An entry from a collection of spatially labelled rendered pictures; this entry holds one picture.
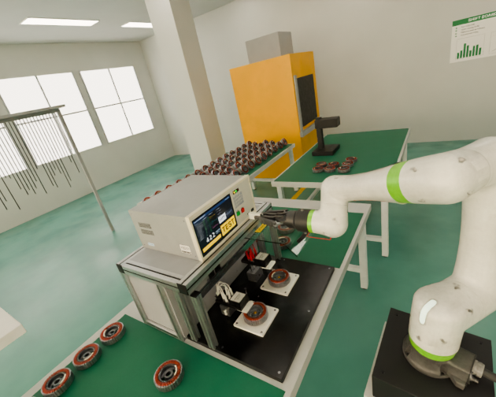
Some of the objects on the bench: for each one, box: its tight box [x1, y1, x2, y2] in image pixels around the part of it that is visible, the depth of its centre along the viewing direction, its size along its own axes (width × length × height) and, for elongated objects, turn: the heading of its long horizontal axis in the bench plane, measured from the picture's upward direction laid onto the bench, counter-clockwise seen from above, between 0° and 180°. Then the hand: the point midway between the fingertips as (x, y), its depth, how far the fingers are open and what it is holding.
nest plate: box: [260, 269, 299, 296], centre depth 141 cm, size 15×15×1 cm
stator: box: [154, 359, 184, 392], centre depth 107 cm, size 11×11×4 cm
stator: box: [268, 269, 291, 288], centre depth 140 cm, size 11×11×4 cm
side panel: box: [120, 272, 187, 342], centre depth 125 cm, size 28×3×32 cm, turn 83°
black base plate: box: [187, 253, 335, 384], centre depth 134 cm, size 47×64×2 cm
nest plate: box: [234, 300, 279, 337], centre depth 123 cm, size 15×15×1 cm
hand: (255, 216), depth 124 cm, fingers closed
